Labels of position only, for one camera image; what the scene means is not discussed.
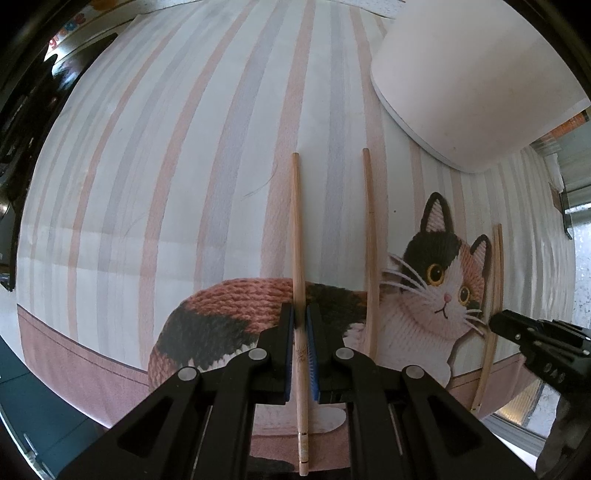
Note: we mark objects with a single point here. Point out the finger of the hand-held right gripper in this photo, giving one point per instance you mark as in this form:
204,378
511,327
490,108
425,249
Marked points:
554,367
508,323

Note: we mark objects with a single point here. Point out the frosted glass sliding door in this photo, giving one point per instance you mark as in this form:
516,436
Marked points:
581,277

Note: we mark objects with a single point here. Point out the black glass gas stove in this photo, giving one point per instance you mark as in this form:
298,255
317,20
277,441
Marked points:
23,138

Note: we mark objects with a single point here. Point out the striped cat print tablecloth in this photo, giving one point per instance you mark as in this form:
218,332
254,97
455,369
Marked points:
184,161

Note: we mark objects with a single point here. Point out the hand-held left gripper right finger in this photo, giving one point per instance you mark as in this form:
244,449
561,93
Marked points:
314,350

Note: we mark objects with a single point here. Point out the teal base cabinet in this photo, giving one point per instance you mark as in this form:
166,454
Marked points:
37,410

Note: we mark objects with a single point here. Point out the long wooden chopstick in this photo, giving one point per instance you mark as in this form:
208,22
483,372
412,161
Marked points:
298,258

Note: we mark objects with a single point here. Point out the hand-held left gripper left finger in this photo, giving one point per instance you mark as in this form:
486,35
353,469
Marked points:
288,350

